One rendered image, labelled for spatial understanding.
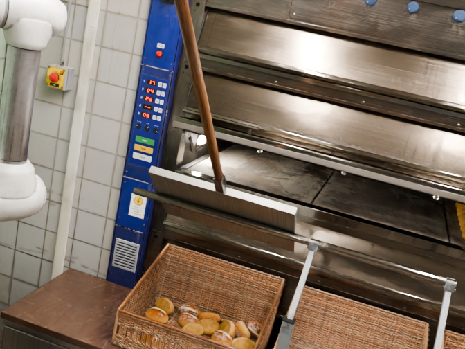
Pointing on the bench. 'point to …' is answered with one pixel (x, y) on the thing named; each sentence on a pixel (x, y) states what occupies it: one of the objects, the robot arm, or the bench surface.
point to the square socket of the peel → (220, 184)
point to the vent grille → (125, 255)
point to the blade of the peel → (288, 221)
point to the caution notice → (137, 206)
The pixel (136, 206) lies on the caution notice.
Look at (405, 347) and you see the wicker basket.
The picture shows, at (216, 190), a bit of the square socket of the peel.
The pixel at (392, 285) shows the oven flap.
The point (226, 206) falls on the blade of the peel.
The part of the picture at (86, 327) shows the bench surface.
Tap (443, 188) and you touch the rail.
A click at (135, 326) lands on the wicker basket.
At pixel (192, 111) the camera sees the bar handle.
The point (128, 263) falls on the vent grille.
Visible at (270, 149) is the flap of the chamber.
